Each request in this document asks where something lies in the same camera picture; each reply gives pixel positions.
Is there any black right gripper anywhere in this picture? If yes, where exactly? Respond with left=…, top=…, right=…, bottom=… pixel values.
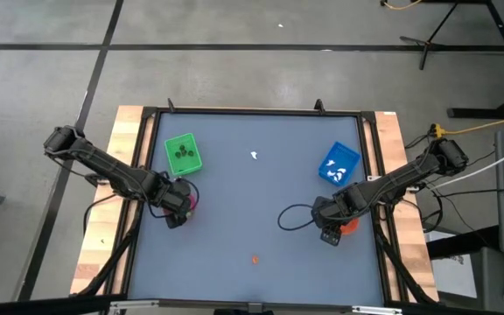
left=311, top=183, right=365, bottom=228

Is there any pink plastic bowl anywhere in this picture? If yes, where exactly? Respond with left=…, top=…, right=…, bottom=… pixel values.
left=162, top=193, right=199, bottom=220

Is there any orange plastic bowl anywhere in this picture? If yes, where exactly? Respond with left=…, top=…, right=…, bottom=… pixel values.
left=339, top=217, right=361, bottom=236

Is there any green plastic basket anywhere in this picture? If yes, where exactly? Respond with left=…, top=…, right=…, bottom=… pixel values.
left=164, top=132, right=204, bottom=178

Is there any blue plastic basket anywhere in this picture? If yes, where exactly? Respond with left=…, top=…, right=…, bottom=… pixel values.
left=317, top=140, right=361, bottom=188

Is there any aluminium extrusion bar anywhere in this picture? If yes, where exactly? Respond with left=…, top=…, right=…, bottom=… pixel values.
left=107, top=298, right=404, bottom=315

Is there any black tripod stand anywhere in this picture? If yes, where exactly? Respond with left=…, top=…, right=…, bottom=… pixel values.
left=399, top=0, right=459, bottom=71

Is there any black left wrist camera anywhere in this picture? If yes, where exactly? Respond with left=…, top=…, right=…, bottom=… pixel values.
left=164, top=213, right=188, bottom=230

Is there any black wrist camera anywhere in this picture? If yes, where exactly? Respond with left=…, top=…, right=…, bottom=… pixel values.
left=164, top=213, right=188, bottom=230
left=319, top=226, right=343, bottom=248

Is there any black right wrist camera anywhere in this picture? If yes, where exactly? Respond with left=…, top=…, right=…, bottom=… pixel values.
left=319, top=226, right=343, bottom=248

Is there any black cable bundle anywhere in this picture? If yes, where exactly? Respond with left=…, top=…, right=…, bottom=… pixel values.
left=70, top=209, right=144, bottom=298
left=376, top=218, right=437, bottom=305

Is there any yellow extension cord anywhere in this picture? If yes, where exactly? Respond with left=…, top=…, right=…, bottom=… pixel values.
left=430, top=111, right=504, bottom=139

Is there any white cable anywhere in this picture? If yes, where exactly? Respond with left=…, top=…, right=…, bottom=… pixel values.
left=425, top=139, right=504, bottom=190

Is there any black desk leg frame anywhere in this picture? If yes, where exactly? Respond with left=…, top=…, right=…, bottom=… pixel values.
left=446, top=0, right=504, bottom=120

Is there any thin yellow cable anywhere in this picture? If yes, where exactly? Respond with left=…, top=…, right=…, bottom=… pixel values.
left=381, top=0, right=424, bottom=11

